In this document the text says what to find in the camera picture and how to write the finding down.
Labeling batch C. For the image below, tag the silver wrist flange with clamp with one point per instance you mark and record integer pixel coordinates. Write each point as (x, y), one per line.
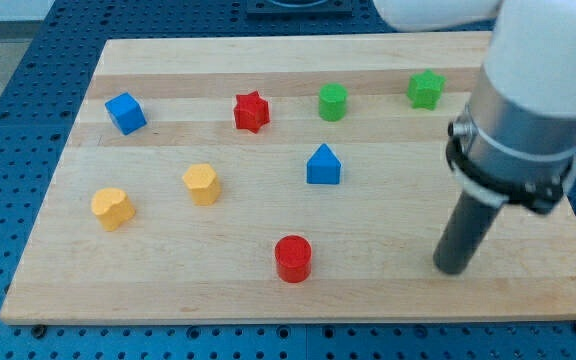
(505, 154)

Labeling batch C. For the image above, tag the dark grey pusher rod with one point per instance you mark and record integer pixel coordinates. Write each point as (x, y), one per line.
(468, 225)

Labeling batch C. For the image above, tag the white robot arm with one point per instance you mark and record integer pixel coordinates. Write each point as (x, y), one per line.
(532, 53)

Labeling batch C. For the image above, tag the yellow heart block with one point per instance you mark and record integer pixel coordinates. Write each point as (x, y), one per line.
(112, 207)

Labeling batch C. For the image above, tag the green star block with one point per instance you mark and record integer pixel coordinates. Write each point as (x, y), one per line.
(425, 89)

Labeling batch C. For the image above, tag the blue house-shaped block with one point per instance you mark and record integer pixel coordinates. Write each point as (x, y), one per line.
(323, 167)

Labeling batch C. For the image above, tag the green cylinder block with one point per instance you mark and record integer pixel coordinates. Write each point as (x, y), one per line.
(332, 102)

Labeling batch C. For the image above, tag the red cylinder block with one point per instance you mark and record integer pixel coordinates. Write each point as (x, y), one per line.
(293, 256)

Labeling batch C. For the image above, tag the wooden board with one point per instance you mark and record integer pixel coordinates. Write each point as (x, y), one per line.
(372, 235)

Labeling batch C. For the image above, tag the red star block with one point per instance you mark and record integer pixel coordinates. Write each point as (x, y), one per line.
(251, 112)

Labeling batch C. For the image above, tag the yellow hexagon block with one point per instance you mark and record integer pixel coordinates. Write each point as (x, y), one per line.
(202, 182)

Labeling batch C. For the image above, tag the blue cube block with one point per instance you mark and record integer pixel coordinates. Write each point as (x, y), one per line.
(125, 113)

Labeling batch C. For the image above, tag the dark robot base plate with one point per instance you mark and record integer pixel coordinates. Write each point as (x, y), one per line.
(297, 7)

